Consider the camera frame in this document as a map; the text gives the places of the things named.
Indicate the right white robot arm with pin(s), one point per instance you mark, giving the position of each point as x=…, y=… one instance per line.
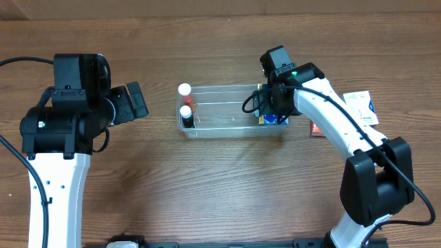
x=378, y=176

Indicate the white medicine box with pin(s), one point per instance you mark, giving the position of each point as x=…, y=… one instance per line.
x=360, y=103

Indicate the black tube white cap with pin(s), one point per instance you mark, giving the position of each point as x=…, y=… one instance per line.
x=187, y=116

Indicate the red orange medicine box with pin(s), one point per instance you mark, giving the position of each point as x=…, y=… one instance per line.
x=315, y=130

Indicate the blue yellow VapoDrops box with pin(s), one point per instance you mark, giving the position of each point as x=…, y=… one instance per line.
x=264, y=119

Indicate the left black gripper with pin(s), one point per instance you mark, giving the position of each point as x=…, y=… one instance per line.
x=127, y=103

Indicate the clear plastic container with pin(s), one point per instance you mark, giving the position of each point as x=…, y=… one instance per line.
x=218, y=113

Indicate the orange tube white cap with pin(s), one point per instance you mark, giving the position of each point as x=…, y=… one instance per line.
x=185, y=91

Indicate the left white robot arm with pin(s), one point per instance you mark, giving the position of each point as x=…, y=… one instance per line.
x=58, y=135

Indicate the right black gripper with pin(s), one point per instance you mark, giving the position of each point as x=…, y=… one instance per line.
x=261, y=104

